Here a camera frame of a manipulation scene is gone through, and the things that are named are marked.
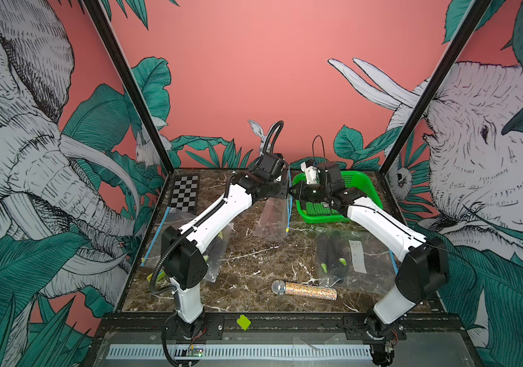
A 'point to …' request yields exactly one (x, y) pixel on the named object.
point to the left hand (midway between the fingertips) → (287, 184)
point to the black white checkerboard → (184, 193)
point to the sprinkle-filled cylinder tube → (280, 287)
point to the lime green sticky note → (244, 322)
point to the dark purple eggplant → (323, 249)
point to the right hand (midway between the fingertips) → (286, 187)
